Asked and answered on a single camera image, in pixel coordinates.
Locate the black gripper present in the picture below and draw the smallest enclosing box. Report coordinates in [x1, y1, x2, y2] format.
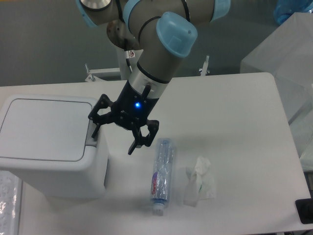
[88, 79, 161, 155]

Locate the white push-lid trash can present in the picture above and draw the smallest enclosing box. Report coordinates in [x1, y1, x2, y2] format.
[0, 94, 109, 198]

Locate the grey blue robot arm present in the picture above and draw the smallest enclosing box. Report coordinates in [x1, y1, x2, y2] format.
[76, 0, 231, 154]

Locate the crushed clear plastic bottle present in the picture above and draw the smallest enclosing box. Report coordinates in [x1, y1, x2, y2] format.
[150, 138, 175, 216]

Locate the crumpled white tissue paper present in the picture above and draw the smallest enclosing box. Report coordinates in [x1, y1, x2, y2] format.
[183, 156, 217, 207]

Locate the clear plastic sheet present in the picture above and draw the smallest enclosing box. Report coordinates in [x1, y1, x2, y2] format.
[0, 171, 22, 235]

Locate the black device at edge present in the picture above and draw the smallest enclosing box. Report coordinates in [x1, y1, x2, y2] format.
[295, 198, 313, 224]

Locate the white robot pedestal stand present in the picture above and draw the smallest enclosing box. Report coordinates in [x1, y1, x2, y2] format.
[85, 46, 211, 83]

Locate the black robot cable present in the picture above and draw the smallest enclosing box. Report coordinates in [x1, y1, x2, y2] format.
[123, 38, 136, 74]

